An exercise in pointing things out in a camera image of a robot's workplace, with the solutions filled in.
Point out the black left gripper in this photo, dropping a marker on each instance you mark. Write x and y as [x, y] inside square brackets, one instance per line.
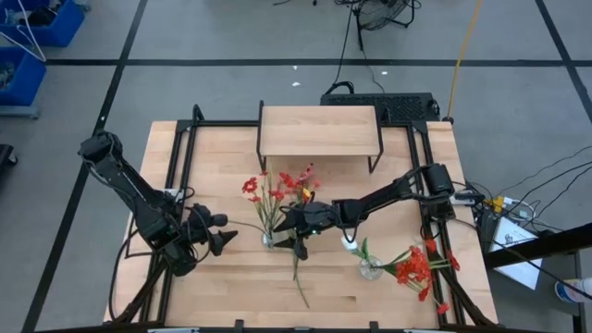
[196, 240]

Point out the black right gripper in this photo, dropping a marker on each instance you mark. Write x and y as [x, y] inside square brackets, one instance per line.
[319, 217]

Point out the dark artificial tulip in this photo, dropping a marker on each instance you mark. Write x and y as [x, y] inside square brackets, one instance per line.
[221, 220]

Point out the clear cut-glass vase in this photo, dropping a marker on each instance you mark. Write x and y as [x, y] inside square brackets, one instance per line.
[269, 240]
[371, 269]

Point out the white artificial tulip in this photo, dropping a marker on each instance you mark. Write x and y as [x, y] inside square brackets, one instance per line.
[347, 242]

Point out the red artificial flower bunch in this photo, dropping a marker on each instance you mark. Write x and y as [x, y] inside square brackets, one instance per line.
[411, 268]
[250, 185]

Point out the pink artificial blossom spray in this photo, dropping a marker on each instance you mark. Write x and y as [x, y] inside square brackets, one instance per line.
[306, 176]

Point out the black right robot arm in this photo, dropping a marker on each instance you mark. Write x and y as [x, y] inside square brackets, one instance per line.
[384, 196]

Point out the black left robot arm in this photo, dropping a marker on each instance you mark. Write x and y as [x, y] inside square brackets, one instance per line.
[129, 194]

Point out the wooden shelf with black legs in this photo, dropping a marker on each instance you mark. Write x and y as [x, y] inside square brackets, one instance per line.
[319, 131]

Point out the yellow tag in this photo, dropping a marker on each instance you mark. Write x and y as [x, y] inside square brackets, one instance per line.
[306, 193]

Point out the black table clamp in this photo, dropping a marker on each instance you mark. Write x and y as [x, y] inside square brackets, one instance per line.
[239, 324]
[373, 325]

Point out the black perforated case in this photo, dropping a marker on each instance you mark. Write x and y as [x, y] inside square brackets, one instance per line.
[402, 107]

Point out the white power strip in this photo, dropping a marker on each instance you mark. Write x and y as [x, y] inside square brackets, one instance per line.
[520, 208]

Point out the grey bin platform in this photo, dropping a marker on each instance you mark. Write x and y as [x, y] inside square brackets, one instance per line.
[18, 112]

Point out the white printed box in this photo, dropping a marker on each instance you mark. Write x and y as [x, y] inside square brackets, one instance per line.
[525, 276]

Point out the black floor fan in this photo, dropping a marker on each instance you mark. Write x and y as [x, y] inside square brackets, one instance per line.
[379, 16]

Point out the blue plastic bin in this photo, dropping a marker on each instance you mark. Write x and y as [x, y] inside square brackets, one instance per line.
[46, 28]
[23, 78]

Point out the black beam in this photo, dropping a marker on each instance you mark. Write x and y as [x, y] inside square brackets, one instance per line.
[555, 241]

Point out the blue white bottle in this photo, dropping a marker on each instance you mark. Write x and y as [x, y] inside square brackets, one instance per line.
[573, 290]

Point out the black aluminium table frame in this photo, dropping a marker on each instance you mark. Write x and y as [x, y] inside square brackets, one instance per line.
[222, 123]

